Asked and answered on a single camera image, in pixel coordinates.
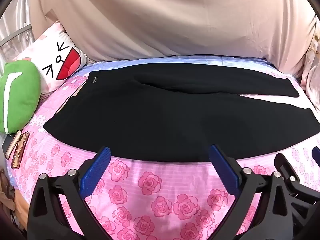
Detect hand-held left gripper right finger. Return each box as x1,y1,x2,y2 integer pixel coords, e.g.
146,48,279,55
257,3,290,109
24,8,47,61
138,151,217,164
209,144,297,240

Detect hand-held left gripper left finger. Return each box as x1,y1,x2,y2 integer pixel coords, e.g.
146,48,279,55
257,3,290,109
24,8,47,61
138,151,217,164
27,146,112,240

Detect black pants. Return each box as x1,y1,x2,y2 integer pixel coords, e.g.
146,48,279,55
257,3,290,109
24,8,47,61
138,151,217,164
43,62,314,163

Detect pink floral bed sheet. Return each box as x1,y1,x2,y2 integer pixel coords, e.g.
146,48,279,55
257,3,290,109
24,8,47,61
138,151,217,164
11,55,320,240

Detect brown harmonica case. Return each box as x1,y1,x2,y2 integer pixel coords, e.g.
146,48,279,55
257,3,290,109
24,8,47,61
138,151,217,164
11,131,30,169

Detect pale floral curtain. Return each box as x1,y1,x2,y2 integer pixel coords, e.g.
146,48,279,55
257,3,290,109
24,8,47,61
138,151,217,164
299,24,320,101

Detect gold flat box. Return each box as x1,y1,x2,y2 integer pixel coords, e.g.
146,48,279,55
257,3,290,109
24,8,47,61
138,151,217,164
5,130,22,159

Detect brown cloth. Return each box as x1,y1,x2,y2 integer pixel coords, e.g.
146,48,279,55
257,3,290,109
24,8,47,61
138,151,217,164
0,169,16,212

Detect green plush toy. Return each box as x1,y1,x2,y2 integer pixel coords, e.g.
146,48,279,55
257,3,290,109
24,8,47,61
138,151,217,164
0,59,42,134

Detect white cartoon face pillow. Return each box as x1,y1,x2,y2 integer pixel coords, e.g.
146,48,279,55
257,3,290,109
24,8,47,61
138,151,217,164
12,21,90,93

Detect beige draped cloth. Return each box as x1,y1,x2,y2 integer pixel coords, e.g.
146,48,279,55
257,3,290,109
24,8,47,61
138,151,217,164
27,0,318,63

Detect white sheer curtain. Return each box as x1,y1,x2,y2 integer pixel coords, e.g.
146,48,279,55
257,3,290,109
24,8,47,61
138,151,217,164
0,0,33,46

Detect wooden bed frame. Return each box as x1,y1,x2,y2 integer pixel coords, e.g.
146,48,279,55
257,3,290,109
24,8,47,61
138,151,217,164
14,189,32,232

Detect grey bed rail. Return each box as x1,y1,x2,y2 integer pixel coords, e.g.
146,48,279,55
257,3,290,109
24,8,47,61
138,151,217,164
0,24,32,48

